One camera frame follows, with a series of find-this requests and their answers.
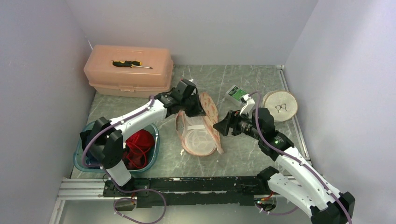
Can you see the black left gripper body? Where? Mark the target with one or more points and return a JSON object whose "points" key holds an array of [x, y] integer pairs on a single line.
{"points": [[191, 106]]}

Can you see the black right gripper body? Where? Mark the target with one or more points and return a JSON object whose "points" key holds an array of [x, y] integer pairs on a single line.
{"points": [[243, 124]]}

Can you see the floral mesh laundry bag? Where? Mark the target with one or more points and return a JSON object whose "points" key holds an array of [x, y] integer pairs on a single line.
{"points": [[197, 135]]}

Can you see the red satin bra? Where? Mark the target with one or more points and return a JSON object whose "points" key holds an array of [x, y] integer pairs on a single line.
{"points": [[138, 148]]}

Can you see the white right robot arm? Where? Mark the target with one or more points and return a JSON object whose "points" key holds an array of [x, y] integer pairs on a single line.
{"points": [[316, 197]]}

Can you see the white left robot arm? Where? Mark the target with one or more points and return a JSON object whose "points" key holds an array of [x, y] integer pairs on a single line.
{"points": [[105, 142]]}

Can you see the white green small box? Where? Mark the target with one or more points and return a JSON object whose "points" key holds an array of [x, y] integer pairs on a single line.
{"points": [[234, 95]]}

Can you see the round white mesh pouch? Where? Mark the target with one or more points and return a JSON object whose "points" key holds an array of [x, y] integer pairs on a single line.
{"points": [[282, 105]]}

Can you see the pink plastic storage box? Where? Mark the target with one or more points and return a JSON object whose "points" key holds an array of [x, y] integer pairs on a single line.
{"points": [[129, 82]]}

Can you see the black yellow screwdriver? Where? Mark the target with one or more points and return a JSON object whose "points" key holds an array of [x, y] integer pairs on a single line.
{"points": [[129, 64]]}

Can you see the dark blue cloth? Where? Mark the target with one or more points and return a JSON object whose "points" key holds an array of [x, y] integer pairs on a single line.
{"points": [[90, 161]]}

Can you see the teal plastic basin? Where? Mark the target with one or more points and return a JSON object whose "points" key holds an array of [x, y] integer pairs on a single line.
{"points": [[77, 156]]}

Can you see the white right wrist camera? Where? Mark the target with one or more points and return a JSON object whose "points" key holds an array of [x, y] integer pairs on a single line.
{"points": [[248, 104]]}

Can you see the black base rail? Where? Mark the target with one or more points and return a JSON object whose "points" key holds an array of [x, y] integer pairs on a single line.
{"points": [[172, 191]]}

